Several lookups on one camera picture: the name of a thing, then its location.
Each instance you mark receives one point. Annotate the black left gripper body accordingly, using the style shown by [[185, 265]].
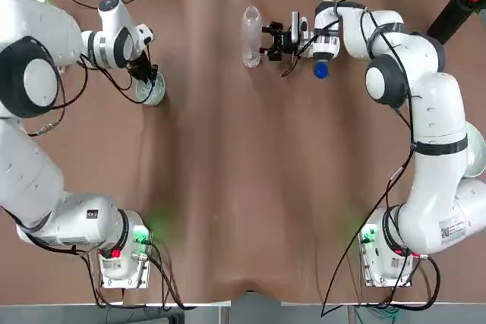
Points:
[[139, 64]]

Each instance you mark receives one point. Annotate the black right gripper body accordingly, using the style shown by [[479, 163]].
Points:
[[290, 48]]

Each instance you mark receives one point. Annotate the transparent plastic bottle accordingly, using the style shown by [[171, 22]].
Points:
[[251, 39]]

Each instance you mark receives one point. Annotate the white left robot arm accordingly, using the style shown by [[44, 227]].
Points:
[[30, 172]]

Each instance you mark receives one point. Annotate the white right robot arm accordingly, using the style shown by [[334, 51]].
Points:
[[436, 130]]

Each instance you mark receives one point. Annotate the blue bottle cap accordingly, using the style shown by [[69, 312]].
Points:
[[320, 70]]

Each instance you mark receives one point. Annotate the small pale green bowl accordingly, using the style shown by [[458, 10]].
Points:
[[157, 92]]

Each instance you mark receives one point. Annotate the pale green plate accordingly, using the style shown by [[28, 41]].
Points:
[[476, 153]]

